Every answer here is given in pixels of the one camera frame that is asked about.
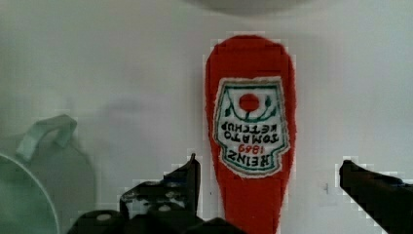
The green strainer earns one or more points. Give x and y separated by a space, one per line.
28 194

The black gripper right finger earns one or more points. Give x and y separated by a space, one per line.
387 199

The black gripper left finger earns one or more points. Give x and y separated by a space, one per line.
166 206

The green pot with handle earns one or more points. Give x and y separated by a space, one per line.
64 126

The red plush ketchup bottle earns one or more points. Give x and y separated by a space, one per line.
250 111

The grey round plate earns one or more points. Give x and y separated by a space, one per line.
248 7

